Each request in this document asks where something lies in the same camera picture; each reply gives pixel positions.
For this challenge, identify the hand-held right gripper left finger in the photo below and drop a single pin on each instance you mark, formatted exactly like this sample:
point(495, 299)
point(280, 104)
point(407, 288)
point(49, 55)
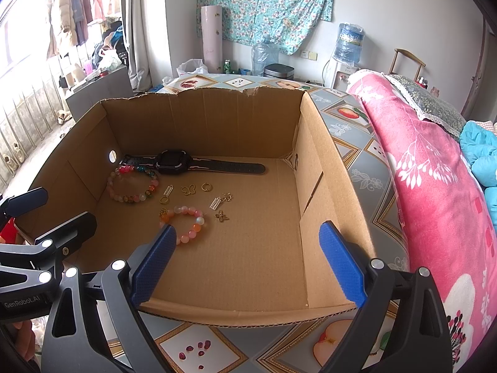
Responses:
point(155, 266)

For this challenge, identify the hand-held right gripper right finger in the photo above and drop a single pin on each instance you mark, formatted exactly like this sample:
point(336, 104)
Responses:
point(341, 262)

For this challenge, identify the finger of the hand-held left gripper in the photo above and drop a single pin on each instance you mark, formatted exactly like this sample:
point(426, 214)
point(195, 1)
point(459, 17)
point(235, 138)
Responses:
point(75, 227)
point(25, 200)

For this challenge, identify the gold butterfly outline charm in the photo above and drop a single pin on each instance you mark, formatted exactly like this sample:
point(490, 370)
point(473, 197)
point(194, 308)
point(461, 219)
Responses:
point(190, 191)

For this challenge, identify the brown cardboard box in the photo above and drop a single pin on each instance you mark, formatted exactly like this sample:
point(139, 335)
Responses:
point(252, 260)

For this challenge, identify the gold flower cluster charm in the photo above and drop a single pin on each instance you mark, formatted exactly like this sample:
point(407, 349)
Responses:
point(227, 197)

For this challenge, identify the black and pink smart watch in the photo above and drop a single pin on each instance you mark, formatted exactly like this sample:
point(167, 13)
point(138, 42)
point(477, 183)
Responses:
point(171, 162)

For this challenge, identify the person's left hand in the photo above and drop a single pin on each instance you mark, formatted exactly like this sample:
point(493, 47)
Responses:
point(23, 338)

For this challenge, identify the pair of slippers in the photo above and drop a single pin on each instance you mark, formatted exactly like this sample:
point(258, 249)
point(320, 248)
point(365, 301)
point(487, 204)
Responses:
point(63, 117)

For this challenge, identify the fruit print tablecloth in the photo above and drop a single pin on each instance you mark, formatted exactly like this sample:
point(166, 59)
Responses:
point(349, 151)

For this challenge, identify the pink floral blanket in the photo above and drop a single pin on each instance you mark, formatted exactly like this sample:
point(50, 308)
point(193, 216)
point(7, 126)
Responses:
point(427, 182)

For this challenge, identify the grey cabinet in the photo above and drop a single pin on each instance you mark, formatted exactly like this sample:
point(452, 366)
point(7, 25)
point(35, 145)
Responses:
point(101, 93)

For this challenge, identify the pile of clothes and bags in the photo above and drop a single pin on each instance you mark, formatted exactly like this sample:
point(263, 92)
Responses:
point(110, 60)

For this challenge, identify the blue quilt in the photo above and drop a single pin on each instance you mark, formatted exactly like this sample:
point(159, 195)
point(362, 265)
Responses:
point(479, 151)

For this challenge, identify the grey floral cushion cover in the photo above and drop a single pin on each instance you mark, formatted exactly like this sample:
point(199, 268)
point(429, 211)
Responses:
point(431, 101)

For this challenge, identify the white water dispenser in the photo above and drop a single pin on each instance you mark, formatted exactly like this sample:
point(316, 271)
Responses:
point(337, 77)

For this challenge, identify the hanging coats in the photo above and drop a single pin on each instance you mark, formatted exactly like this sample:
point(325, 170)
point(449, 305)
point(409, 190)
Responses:
point(64, 15)

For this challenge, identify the white plastic bag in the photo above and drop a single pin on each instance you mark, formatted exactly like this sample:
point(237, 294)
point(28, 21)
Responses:
point(192, 67)

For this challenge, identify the grey trash bin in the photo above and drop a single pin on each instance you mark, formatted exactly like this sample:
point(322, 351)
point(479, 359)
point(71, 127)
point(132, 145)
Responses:
point(278, 70)

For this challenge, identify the grey curtain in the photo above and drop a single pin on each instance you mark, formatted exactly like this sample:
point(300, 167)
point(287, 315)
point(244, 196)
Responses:
point(147, 27)

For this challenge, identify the clear water jug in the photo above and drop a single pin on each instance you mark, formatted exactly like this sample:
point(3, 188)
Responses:
point(266, 56)

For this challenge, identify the wooden chair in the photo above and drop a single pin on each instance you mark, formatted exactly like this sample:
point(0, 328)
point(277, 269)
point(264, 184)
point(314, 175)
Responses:
point(407, 52)

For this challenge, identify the pale pink roll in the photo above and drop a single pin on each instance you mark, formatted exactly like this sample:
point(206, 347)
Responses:
point(211, 39)

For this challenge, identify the white wall socket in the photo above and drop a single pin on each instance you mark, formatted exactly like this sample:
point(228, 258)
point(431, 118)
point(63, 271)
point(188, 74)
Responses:
point(309, 55)

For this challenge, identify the dark wooden door frame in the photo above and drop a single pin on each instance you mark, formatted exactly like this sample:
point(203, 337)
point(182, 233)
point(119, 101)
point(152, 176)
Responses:
point(479, 58)

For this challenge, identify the teal floral wall cloth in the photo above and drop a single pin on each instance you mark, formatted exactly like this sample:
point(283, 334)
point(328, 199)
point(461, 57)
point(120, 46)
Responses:
point(271, 4)

